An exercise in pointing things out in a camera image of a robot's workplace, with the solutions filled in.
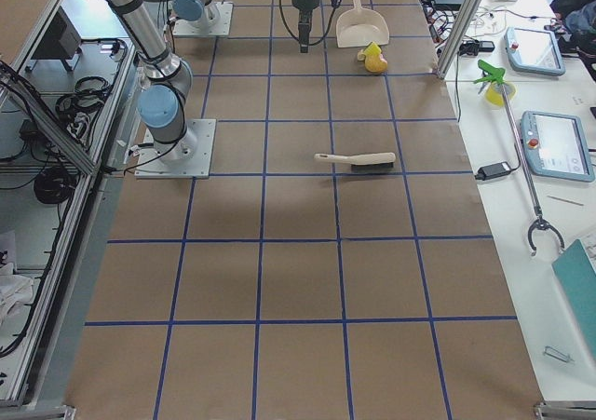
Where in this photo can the beige hand brush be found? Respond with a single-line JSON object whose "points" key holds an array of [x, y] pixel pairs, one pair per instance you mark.
{"points": [[363, 163]]}

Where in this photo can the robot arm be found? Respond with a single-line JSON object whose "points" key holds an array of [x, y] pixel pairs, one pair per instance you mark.
{"points": [[162, 105]]}

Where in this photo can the yellow potato toy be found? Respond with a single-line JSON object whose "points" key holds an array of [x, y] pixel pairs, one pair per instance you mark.
{"points": [[375, 64]]}

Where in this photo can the teal folder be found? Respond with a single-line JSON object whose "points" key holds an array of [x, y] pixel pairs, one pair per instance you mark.
{"points": [[575, 270]]}

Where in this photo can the black power adapter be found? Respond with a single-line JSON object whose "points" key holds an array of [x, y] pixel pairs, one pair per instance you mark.
{"points": [[493, 171]]}

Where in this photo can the reacher grabber tool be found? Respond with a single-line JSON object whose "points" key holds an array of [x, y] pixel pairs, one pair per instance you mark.
{"points": [[497, 74]]}

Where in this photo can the yellow tape roll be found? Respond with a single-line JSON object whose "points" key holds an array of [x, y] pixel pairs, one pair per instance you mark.
{"points": [[494, 93]]}

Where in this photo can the aluminium frame post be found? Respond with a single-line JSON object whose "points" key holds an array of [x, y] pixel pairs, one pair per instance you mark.
{"points": [[451, 48]]}

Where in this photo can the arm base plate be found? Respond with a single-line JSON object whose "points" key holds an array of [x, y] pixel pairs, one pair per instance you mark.
{"points": [[194, 20], [191, 157]]}

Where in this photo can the teach pendant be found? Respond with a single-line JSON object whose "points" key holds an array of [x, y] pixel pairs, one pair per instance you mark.
{"points": [[555, 146], [533, 51]]}

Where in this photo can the teach pendant near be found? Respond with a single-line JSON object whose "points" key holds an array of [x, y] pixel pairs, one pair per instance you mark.
{"points": [[555, 146]]}

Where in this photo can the beige plastic dustpan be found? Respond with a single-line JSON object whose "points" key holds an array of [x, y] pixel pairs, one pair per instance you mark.
{"points": [[359, 26]]}

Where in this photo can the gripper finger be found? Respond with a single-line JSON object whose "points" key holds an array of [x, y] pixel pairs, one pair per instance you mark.
{"points": [[304, 30]]}

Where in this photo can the teach pendant far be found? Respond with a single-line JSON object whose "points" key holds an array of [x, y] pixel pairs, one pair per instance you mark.
{"points": [[533, 51]]}

